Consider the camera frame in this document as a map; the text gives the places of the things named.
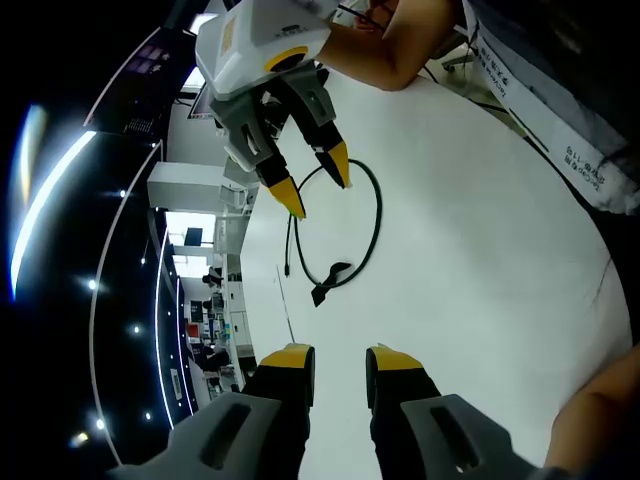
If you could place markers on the desk monitor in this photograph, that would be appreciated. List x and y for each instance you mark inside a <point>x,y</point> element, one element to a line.
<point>200,102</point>

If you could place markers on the white desk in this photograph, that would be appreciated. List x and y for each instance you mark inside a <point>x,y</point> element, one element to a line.
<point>475,250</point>

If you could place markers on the small black standing screen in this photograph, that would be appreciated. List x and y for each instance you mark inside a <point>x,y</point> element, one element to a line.
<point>193,236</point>

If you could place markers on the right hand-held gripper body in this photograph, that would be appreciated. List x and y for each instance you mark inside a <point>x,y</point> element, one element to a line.
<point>250,45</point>

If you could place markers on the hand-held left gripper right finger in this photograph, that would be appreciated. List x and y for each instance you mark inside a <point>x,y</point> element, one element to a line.
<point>405,395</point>

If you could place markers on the large dark hanging screen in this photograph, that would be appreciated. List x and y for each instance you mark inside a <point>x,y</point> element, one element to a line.
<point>145,85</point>

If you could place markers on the long linear ceiling light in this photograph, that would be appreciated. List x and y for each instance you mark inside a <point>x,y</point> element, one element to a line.
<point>45,200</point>

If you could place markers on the person's dark clothing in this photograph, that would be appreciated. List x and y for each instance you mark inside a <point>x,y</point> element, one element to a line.
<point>575,60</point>

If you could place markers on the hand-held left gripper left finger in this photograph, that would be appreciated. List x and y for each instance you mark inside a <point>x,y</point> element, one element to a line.
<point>280,400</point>

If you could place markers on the white square pillar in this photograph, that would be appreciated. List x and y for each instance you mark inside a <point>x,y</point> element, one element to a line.
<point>190,185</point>

